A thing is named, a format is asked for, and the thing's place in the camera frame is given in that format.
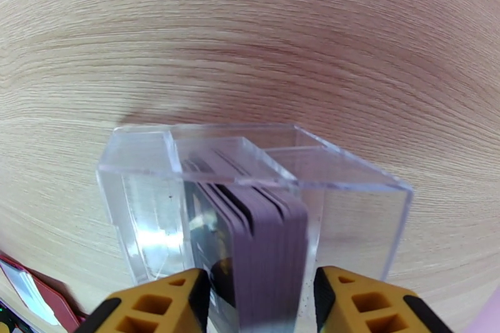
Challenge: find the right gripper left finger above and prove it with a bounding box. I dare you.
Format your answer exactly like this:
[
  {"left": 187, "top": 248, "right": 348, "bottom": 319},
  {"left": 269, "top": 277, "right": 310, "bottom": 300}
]
[{"left": 74, "top": 268, "right": 212, "bottom": 333}]

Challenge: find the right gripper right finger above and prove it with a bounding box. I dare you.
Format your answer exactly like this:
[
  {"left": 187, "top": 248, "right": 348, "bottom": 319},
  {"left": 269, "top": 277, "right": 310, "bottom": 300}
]
[{"left": 313, "top": 266, "right": 454, "bottom": 333}]

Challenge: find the clear acrylic card box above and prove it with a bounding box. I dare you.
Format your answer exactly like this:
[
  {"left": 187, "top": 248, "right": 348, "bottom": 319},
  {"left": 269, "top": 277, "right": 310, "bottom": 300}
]
[{"left": 96, "top": 123, "right": 414, "bottom": 333}]

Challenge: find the red leather card holder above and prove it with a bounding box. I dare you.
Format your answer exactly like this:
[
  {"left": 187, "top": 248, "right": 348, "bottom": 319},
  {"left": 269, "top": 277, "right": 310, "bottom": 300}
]
[{"left": 0, "top": 251, "right": 85, "bottom": 333}]

